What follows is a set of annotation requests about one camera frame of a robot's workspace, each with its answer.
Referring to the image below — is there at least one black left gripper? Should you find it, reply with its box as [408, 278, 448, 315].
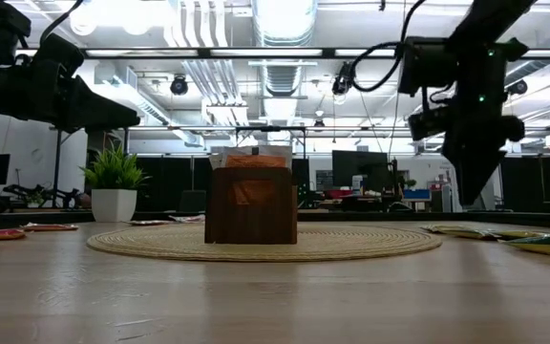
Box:
[0, 59, 141, 134]

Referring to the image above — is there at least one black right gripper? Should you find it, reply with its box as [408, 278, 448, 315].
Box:
[441, 92, 527, 207]

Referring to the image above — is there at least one green yellow tea bag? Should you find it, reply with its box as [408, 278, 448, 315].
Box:
[499, 233, 550, 257]
[446, 227, 501, 241]

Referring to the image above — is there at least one orange white tea bag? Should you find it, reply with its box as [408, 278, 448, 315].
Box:
[208, 151, 228, 171]
[221, 144, 294, 159]
[224, 154, 289, 206]

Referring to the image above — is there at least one brown wooden tea box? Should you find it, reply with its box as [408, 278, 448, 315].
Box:
[203, 165, 299, 246]

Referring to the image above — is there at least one grey office chair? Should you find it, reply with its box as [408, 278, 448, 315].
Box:
[456, 187, 488, 212]

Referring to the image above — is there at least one white square pillar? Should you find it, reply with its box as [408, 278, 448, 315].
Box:
[448, 157, 497, 212]

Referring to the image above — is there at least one blue storage box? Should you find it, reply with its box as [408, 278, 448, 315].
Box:
[402, 188, 433, 202]

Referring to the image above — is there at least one black partition panel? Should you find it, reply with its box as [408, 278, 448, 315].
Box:
[134, 156, 209, 212]
[497, 155, 550, 214]

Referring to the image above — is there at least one green plant in white pot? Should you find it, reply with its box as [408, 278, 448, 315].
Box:
[77, 140, 152, 224]

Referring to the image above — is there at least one small potted plant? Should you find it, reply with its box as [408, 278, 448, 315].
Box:
[22, 189, 46, 209]

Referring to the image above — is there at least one black wide monitor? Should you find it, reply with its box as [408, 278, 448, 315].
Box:
[330, 149, 391, 193]

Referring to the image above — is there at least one dark office chair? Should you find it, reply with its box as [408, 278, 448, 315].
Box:
[178, 189, 208, 213]

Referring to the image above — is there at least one round woven straw placemat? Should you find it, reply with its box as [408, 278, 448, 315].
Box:
[86, 223, 443, 263]

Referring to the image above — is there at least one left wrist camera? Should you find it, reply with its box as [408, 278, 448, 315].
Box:
[30, 31, 85, 77]

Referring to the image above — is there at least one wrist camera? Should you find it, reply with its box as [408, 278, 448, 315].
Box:
[407, 105, 453, 142]
[30, 31, 85, 77]

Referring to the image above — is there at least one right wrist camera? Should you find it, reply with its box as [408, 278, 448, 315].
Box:
[407, 105, 453, 142]

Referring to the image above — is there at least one black ceiling camera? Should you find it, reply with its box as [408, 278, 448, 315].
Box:
[330, 60, 355, 96]
[507, 78, 529, 97]
[169, 74, 190, 97]

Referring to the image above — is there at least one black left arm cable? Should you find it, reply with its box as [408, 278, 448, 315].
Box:
[37, 0, 85, 43]

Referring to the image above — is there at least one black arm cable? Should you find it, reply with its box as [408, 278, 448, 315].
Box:
[349, 0, 429, 95]
[37, 0, 85, 43]

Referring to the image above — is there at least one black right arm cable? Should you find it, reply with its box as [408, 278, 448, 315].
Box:
[349, 0, 429, 95]

